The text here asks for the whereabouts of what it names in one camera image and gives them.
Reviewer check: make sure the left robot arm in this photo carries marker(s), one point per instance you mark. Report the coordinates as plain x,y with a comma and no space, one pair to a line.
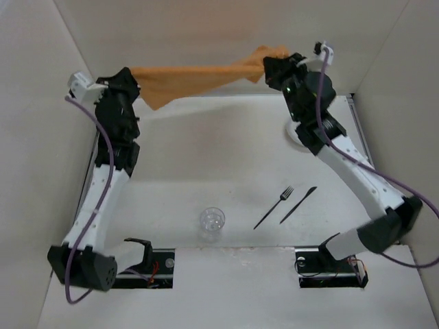
81,260

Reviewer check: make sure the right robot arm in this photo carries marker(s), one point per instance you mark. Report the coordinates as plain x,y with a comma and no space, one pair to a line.
392,214

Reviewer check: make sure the white round plate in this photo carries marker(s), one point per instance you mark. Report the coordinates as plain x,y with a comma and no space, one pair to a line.
290,129

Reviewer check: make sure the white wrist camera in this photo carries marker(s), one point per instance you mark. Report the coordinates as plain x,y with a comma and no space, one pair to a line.
83,88
322,54

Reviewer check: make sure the clear drinking glass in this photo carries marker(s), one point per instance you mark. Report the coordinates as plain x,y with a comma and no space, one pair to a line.
212,220

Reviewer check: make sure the black knife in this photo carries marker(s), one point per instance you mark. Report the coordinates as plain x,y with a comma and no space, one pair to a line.
307,194

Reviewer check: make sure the orange cloth placemat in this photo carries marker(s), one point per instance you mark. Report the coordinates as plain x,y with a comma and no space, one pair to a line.
163,84

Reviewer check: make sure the left aluminium table rail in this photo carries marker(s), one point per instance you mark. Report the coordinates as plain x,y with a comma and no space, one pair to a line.
88,177

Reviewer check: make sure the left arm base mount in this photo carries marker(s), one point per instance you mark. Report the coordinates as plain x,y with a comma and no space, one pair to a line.
140,266

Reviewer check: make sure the aluminium table rail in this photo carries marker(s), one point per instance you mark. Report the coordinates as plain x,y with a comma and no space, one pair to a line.
88,177
362,138

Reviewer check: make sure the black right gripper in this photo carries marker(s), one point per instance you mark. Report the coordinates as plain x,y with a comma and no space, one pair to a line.
280,69

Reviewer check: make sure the right aluminium table rail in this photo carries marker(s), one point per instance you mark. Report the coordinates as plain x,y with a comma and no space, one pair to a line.
362,138

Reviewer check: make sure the black fork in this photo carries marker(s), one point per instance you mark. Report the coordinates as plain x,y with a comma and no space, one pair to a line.
283,197

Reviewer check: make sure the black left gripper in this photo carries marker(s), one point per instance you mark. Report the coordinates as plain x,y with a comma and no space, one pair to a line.
121,83

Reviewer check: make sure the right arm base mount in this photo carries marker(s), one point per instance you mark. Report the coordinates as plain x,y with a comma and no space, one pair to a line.
316,268

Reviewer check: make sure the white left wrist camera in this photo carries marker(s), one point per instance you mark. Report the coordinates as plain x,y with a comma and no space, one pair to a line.
83,88

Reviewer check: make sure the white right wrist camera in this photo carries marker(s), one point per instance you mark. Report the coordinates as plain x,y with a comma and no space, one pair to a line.
322,54

